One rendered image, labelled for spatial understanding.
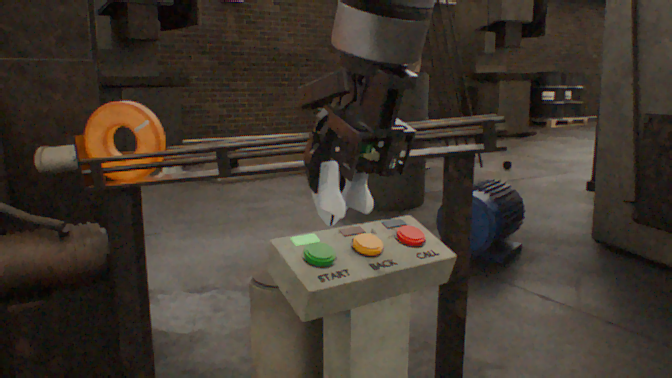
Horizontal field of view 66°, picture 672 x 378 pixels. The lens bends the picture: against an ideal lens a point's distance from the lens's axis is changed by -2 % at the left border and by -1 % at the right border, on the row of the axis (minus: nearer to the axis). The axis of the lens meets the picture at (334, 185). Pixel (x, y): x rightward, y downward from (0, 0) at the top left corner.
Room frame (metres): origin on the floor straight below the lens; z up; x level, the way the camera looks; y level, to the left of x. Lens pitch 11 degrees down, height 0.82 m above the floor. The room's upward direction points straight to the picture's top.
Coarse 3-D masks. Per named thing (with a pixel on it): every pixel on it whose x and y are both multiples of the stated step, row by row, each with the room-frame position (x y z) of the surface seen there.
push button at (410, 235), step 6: (402, 228) 0.72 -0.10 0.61; (408, 228) 0.72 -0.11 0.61; (414, 228) 0.72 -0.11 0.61; (396, 234) 0.72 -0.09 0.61; (402, 234) 0.70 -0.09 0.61; (408, 234) 0.71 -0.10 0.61; (414, 234) 0.71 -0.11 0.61; (420, 234) 0.71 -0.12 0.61; (402, 240) 0.70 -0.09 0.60; (408, 240) 0.70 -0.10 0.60; (414, 240) 0.70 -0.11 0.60; (420, 240) 0.70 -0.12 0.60
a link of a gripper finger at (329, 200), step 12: (324, 168) 0.57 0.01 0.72; (336, 168) 0.56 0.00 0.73; (324, 180) 0.58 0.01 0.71; (336, 180) 0.56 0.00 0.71; (312, 192) 0.59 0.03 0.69; (324, 192) 0.58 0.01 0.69; (336, 192) 0.56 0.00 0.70; (324, 204) 0.59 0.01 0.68; (336, 204) 0.56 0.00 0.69; (324, 216) 0.60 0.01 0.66
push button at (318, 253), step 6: (306, 246) 0.64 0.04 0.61; (312, 246) 0.64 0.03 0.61; (318, 246) 0.64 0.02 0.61; (324, 246) 0.64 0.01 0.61; (330, 246) 0.64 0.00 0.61; (306, 252) 0.63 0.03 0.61; (312, 252) 0.62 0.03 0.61; (318, 252) 0.63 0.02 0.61; (324, 252) 0.63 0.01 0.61; (330, 252) 0.63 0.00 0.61; (306, 258) 0.62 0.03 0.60; (312, 258) 0.62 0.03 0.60; (318, 258) 0.62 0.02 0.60; (324, 258) 0.62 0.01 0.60; (330, 258) 0.62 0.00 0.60; (318, 264) 0.62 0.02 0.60; (324, 264) 0.62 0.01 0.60
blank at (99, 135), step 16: (96, 112) 1.01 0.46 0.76; (112, 112) 1.00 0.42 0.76; (128, 112) 1.00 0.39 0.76; (144, 112) 1.00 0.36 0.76; (96, 128) 1.01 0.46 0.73; (112, 128) 1.01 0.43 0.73; (144, 128) 0.99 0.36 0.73; (160, 128) 1.01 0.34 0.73; (96, 144) 1.01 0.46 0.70; (112, 144) 1.03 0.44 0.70; (144, 144) 1.00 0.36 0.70; (160, 144) 1.00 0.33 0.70; (144, 160) 1.00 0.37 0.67; (160, 160) 1.02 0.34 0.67; (112, 176) 1.00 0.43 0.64; (128, 176) 1.00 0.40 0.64
